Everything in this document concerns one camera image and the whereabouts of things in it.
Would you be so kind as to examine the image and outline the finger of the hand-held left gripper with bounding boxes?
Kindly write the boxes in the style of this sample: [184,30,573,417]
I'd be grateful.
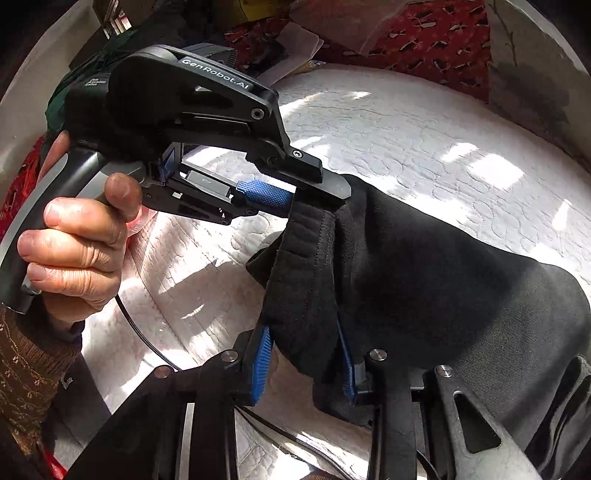
[247,108,352,201]
[142,170,297,227]

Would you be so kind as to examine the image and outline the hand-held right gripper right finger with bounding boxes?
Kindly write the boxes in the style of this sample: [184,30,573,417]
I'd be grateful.
[335,318,536,480]

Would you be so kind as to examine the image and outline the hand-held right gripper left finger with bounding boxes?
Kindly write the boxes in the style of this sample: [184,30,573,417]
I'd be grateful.
[67,323,278,480]

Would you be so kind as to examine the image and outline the black pants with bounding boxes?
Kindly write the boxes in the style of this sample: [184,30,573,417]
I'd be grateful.
[246,174,591,480]

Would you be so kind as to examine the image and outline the person's left forearm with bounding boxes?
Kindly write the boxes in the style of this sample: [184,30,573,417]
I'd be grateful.
[0,305,87,460]

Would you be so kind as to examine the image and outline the person's left hand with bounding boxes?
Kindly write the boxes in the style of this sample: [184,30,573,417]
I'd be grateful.
[17,131,142,331]

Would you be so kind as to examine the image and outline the white quilted mattress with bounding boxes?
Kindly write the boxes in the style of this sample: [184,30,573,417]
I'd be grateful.
[55,62,591,480]

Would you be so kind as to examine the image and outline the white paper sheet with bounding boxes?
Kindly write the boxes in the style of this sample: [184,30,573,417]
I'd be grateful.
[270,22,325,77]

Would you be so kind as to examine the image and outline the red patterned blanket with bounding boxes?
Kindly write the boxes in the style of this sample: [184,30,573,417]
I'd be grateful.
[222,0,492,103]

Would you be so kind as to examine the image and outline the grey floral pillow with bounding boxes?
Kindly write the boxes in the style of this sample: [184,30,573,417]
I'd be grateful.
[487,0,587,153]

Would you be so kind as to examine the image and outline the black cable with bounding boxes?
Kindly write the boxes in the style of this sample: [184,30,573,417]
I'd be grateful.
[235,405,372,464]
[115,294,182,371]

